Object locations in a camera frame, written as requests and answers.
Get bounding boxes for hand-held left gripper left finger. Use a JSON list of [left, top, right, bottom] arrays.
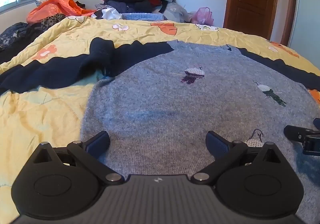
[[32, 131, 125, 184]]

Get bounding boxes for grey sweater with navy sleeves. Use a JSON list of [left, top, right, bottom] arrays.
[[0, 38, 320, 217]]

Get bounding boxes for white and black patterned cloth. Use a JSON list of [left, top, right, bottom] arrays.
[[91, 5, 123, 20]]

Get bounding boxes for clear plastic bag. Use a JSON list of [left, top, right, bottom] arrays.
[[164, 3, 195, 23]]

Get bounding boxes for white wardrobe with flower decals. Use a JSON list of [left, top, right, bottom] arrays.
[[290, 0, 320, 51]]

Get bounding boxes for orange garment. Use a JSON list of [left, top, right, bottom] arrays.
[[26, 0, 97, 24]]

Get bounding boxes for yellow floral quilt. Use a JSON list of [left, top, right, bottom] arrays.
[[0, 15, 320, 189]]

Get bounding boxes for pink plastic bag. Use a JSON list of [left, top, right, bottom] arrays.
[[191, 7, 215, 26]]

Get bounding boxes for dark patterned clothes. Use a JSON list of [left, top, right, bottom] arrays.
[[0, 22, 43, 63]]

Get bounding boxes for brown wooden door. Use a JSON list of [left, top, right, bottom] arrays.
[[223, 0, 298, 47]]

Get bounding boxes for leopard print cloth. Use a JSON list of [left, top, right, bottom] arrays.
[[40, 13, 67, 31]]

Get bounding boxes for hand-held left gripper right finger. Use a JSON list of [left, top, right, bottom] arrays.
[[190, 131, 288, 184]]

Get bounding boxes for folded blue towel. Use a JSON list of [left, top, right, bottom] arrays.
[[121, 13, 164, 21]]

